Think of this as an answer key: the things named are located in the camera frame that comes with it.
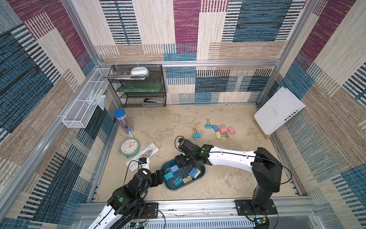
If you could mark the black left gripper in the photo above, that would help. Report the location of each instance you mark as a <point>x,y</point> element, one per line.
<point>155,182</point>

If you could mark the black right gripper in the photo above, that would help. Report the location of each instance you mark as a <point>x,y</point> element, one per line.
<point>184,160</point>

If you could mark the blue binder clip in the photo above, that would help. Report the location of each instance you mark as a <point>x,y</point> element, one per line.
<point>218,127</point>
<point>174,168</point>
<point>192,172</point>

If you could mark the teal binder clip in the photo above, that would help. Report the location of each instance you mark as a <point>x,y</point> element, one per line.
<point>178,178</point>
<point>196,135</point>
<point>169,180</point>
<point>208,125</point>

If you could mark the teal plastic storage box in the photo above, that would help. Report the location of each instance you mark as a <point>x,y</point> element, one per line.
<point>166,168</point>

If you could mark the pink binder clip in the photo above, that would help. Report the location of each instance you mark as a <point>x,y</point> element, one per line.
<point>224,132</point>
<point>231,130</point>

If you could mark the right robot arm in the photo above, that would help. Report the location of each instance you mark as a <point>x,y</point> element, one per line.
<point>266,169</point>

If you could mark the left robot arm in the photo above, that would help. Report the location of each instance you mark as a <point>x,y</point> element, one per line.
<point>108,220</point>

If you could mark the ruler set white package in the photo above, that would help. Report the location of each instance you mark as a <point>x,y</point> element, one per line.
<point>147,152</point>

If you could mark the black stapler on shelf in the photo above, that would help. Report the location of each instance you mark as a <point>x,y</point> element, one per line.
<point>152,101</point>

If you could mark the blue lid pencil tube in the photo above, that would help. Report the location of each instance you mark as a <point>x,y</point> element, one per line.
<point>120,115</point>

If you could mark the white round tape dispenser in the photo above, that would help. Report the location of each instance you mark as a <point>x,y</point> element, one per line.
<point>140,70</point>

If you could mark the white item in basket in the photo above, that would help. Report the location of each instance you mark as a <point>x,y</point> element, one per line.
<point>99,100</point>

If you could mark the magazines on top shelf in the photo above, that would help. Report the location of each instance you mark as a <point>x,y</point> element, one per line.
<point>125,75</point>

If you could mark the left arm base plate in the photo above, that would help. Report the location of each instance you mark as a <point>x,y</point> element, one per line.
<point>150,211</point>

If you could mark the green round wall clock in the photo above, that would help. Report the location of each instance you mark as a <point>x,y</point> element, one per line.
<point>129,148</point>

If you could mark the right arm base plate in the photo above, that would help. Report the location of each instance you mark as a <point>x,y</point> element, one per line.
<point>245,207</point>

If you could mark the black wire shelf rack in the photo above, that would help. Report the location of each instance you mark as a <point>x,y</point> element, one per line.
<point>132,93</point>

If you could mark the white wire wall basket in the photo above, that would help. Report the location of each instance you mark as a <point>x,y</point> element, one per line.
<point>81,111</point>

